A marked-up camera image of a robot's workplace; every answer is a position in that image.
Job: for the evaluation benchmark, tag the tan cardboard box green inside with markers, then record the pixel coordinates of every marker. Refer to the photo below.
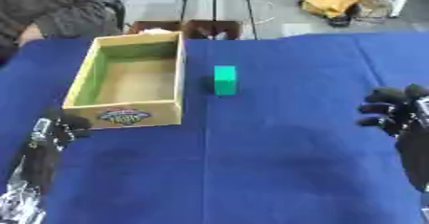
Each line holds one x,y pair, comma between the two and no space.
131,81

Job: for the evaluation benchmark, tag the green rectangular block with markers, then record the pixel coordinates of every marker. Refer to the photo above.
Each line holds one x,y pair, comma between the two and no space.
225,81

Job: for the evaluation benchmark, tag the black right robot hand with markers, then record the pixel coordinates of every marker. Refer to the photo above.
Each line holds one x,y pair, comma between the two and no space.
405,122

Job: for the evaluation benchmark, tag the black tripod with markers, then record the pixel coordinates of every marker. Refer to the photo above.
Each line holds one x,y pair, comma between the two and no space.
215,1

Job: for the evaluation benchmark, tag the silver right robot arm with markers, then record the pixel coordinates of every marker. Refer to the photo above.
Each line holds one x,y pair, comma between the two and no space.
425,212

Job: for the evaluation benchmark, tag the brown cardboard box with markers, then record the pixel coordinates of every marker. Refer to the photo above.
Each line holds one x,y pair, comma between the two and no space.
187,29

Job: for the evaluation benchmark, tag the yellow bag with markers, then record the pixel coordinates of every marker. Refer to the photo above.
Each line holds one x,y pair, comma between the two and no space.
330,3

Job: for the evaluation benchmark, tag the person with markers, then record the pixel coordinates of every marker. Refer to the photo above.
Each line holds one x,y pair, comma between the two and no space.
47,11

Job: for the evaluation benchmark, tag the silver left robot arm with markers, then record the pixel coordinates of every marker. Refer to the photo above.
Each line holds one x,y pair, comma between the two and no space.
17,204

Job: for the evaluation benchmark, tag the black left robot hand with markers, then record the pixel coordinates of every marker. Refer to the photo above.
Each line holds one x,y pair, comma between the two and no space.
39,157

